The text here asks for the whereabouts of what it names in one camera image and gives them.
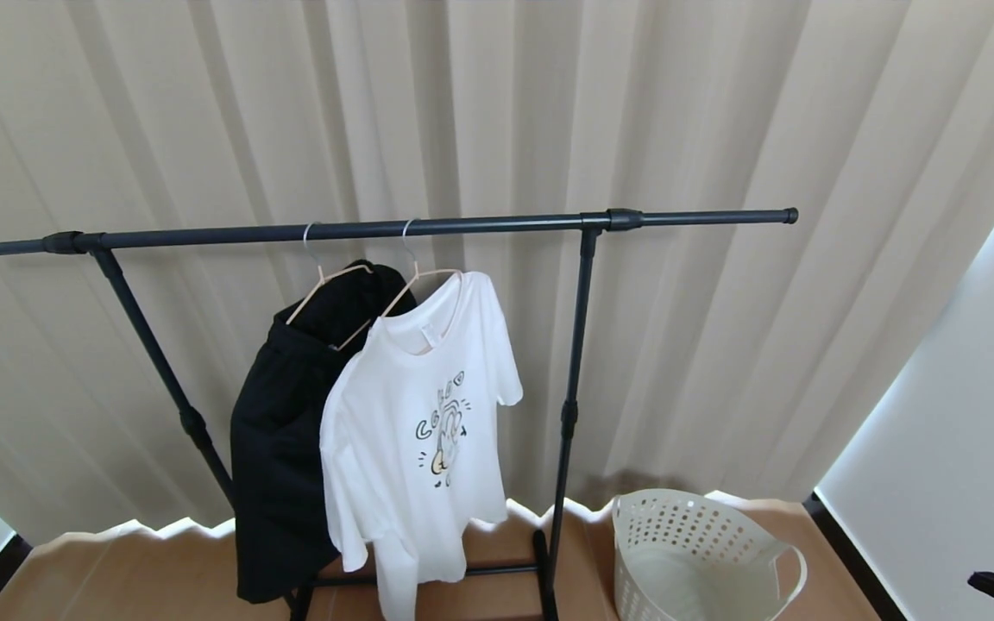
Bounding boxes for white garment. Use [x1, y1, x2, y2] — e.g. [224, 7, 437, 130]
[318, 270, 525, 621]

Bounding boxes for pink clothes hanger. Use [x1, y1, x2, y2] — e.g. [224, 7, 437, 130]
[378, 217, 464, 322]
[285, 221, 375, 353]

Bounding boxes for black clothes rack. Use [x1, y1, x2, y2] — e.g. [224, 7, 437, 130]
[0, 206, 801, 621]

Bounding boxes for beige curtain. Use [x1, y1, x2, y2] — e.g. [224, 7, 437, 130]
[0, 0, 994, 549]

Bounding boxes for white laundry basket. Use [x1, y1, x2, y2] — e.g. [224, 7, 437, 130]
[610, 487, 809, 621]

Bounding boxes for black shorts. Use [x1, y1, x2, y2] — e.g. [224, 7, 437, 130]
[229, 260, 419, 605]

